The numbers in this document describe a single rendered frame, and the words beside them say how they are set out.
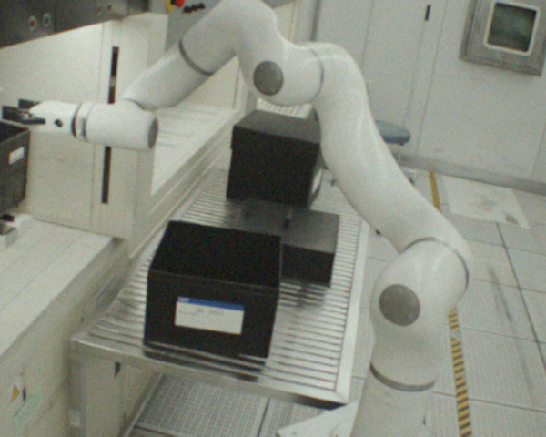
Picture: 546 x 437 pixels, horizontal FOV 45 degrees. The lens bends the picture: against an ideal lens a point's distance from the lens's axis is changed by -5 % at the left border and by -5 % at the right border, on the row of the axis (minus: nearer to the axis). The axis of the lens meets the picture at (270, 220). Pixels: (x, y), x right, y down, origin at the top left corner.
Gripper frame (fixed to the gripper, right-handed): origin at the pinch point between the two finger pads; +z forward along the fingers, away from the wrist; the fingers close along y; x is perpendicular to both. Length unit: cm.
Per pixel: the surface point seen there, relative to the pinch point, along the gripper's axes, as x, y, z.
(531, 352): -120, 159, -171
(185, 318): -36, -7, -44
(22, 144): -10.1, 7.2, 2.6
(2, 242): -30.1, -3.9, 1.4
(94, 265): -34.8, 4.1, -18.3
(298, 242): -33, 37, -61
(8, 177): -16.7, 1.8, 3.0
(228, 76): -18, 161, -10
